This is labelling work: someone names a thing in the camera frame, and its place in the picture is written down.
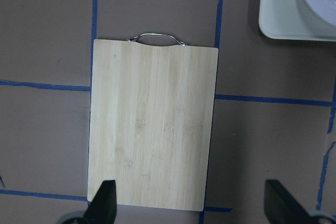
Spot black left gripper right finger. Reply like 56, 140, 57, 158
264, 179, 315, 224

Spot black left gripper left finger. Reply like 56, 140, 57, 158
83, 180, 117, 224

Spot cream bear tray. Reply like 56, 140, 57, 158
259, 0, 335, 41

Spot wooden cutting board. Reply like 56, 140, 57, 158
87, 39, 218, 211

